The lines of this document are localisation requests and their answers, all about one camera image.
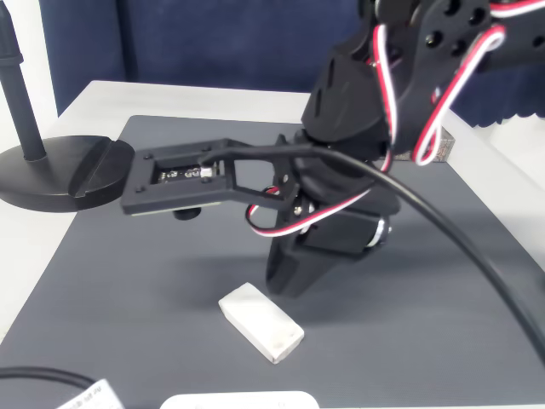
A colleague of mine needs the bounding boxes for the white rectangular block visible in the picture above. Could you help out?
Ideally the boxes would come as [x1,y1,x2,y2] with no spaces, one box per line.
[217,280,306,365]

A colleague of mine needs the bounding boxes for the patterned open cardboard box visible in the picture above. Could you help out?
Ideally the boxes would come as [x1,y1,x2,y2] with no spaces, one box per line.
[393,125,457,165]

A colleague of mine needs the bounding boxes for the white flat device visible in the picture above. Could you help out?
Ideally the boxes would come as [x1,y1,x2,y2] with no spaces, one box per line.
[159,390,320,409]

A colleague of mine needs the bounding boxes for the grey rubber mat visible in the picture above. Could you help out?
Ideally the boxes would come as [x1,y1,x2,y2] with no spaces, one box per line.
[0,113,545,408]

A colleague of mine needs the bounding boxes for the dark blue curtain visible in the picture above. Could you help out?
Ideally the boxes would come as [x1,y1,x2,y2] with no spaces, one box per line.
[40,0,545,129]

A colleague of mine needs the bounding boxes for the white printed label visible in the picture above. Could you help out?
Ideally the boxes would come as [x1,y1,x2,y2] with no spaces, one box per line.
[57,377,125,409]

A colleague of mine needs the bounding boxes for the black round stand base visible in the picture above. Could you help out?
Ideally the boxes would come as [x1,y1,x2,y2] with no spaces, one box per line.
[0,0,141,213]

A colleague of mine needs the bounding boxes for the red white black servo cable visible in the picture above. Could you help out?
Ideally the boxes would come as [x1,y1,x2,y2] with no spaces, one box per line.
[245,23,399,239]
[415,0,545,167]

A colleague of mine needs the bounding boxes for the black camera cable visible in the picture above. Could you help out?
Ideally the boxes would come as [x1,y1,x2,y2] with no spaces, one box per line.
[198,142,545,346]

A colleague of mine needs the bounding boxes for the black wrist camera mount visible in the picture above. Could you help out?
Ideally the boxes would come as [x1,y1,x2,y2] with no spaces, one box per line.
[121,135,299,222]

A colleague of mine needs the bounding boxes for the thin black cable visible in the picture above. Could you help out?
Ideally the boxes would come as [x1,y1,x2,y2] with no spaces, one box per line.
[0,365,98,391]

